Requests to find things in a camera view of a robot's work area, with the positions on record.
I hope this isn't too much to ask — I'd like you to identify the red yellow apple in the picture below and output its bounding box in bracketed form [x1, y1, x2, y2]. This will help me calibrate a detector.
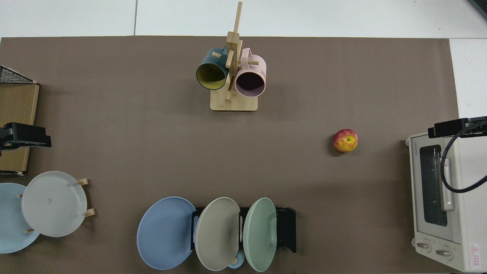
[333, 129, 358, 153]

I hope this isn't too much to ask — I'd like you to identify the wooden peg plate rack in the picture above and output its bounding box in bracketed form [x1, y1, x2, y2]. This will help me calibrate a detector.
[17, 178, 95, 234]

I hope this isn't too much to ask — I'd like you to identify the grey white plate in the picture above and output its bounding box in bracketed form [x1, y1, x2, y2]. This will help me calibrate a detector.
[21, 171, 88, 237]

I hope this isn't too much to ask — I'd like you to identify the light blue plate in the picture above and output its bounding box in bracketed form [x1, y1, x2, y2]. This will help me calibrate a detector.
[0, 183, 40, 254]

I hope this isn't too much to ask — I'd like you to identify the black dish rack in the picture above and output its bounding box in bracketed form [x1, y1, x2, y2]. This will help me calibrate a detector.
[190, 207, 297, 253]

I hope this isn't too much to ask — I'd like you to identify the beige plate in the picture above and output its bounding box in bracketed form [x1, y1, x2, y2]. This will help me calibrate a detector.
[194, 197, 241, 271]

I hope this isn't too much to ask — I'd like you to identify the green plate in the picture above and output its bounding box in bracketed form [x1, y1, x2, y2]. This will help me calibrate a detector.
[243, 197, 277, 272]

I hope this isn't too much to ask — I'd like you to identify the brown table cloth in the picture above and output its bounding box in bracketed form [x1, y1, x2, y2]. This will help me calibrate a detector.
[0, 35, 460, 274]

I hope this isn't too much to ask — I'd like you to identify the pale toaster oven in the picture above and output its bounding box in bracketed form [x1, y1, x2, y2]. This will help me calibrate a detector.
[405, 131, 487, 273]

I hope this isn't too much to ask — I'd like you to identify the dark corner object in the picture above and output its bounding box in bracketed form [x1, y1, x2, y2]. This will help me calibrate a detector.
[468, 0, 487, 20]

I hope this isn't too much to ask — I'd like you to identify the dark teal cup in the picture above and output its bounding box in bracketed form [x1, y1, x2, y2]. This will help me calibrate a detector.
[196, 47, 229, 91]

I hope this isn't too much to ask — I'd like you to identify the pink cup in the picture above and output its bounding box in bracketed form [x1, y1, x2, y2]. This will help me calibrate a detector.
[234, 48, 267, 98]

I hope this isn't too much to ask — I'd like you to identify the wooden cup stand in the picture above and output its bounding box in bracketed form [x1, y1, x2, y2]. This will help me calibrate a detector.
[210, 1, 259, 112]

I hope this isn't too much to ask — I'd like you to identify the small blue round thing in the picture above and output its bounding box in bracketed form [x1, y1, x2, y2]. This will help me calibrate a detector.
[228, 249, 245, 269]

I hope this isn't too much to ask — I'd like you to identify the wire basket with wooden floor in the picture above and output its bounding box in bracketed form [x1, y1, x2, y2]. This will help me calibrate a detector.
[0, 65, 40, 176]

